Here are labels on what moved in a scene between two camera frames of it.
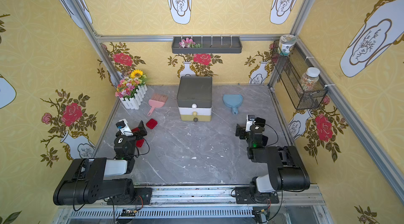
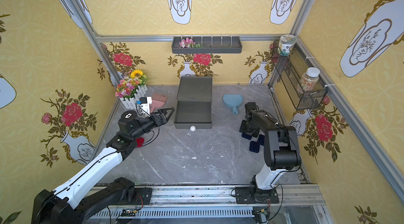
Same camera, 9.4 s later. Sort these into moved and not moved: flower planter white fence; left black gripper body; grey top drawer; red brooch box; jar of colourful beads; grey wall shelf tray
Moved: left black gripper body; grey top drawer
Not moved: red brooch box; flower planter white fence; jar of colourful beads; grey wall shelf tray
